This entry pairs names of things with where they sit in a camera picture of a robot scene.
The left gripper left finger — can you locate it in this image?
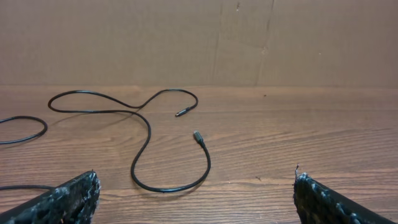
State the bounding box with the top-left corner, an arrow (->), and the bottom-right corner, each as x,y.
1,170 -> 101,224

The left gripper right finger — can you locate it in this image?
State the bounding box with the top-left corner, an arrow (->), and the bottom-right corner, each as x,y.
293,170 -> 396,224

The black USB cable silver plug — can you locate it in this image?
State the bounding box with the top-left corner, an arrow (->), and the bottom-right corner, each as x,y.
47,88 -> 212,194

